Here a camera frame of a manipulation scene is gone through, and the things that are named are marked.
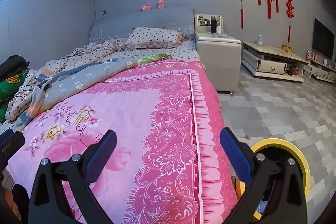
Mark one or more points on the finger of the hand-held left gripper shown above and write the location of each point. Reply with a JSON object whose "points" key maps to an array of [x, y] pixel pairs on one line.
{"points": [[11, 145], [5, 132]]}

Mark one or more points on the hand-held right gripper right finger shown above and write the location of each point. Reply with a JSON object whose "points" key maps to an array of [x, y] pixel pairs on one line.
{"points": [[233, 158]]}

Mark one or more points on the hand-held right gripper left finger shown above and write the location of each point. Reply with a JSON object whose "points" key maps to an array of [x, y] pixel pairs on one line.
{"points": [[101, 157]]}

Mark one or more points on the yellow trash bin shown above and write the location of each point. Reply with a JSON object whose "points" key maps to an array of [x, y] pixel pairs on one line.
{"points": [[275, 142]]}

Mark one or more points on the green floral folded quilt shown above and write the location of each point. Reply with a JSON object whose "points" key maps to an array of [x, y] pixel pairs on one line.
{"points": [[9, 90]]}

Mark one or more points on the pink floral blanket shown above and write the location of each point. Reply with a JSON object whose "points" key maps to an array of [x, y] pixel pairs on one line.
{"points": [[131, 108]]}

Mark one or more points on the black folded clothing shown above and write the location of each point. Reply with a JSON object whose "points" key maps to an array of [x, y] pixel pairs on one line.
{"points": [[13, 64]]}

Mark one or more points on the grey floral quilt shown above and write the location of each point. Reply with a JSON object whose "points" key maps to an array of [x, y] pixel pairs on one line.
{"points": [[78, 82]]}

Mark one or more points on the cream nightstand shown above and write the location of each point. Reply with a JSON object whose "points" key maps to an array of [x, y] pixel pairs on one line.
{"points": [[218, 64]]}

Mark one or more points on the cream TV cabinet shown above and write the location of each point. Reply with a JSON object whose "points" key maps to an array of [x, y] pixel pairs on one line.
{"points": [[270, 65]]}

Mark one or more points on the polka dot duvet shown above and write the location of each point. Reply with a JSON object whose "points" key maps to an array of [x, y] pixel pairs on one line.
{"points": [[92, 52]]}

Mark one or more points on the green patterned cloth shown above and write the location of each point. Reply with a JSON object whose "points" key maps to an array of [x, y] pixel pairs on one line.
{"points": [[155, 58]]}

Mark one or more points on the small white bottle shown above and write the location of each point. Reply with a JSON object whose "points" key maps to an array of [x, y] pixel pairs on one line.
{"points": [[260, 40]]}

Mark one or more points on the cream low cabinet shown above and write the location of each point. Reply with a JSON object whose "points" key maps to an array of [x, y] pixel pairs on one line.
{"points": [[319, 71]]}

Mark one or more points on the yellow pot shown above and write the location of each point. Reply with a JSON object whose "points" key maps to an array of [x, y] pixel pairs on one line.
{"points": [[287, 48]]}

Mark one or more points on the pink ornament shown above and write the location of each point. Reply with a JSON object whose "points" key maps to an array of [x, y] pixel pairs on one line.
{"points": [[311, 56]]}

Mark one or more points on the polka dot pillow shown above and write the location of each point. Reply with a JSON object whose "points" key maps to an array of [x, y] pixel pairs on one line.
{"points": [[155, 37]]}

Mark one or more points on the black bottle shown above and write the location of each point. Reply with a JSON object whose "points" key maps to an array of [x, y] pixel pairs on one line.
{"points": [[213, 24]]}

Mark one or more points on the grey bed headboard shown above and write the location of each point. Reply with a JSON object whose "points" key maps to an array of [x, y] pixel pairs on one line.
{"points": [[147, 19]]}

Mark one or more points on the black television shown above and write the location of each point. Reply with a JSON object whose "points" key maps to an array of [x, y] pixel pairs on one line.
{"points": [[324, 43]]}

